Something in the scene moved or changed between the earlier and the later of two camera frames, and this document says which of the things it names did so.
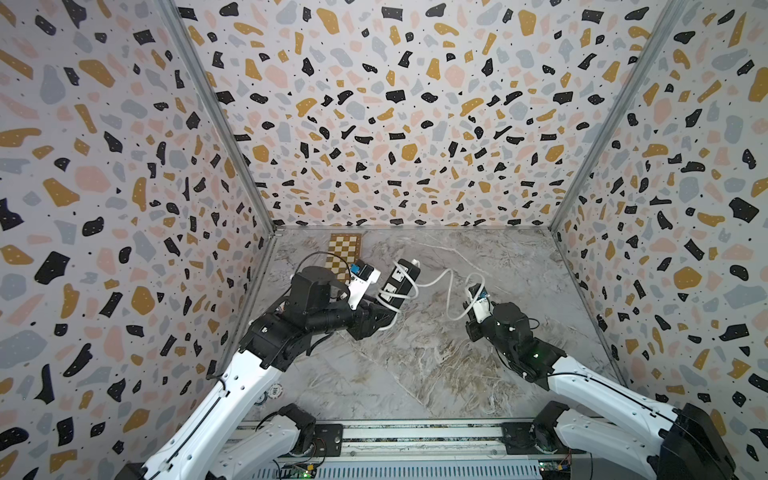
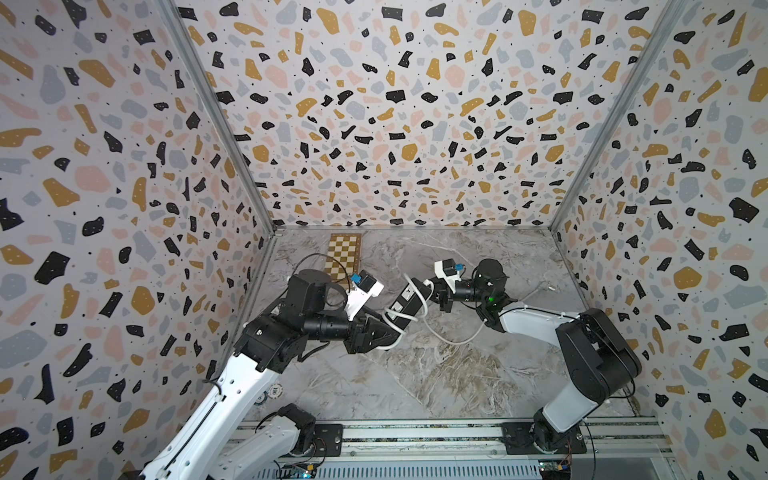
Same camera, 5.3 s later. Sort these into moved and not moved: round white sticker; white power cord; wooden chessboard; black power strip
Moved: white power cord; black power strip
Not moved: round white sticker; wooden chessboard
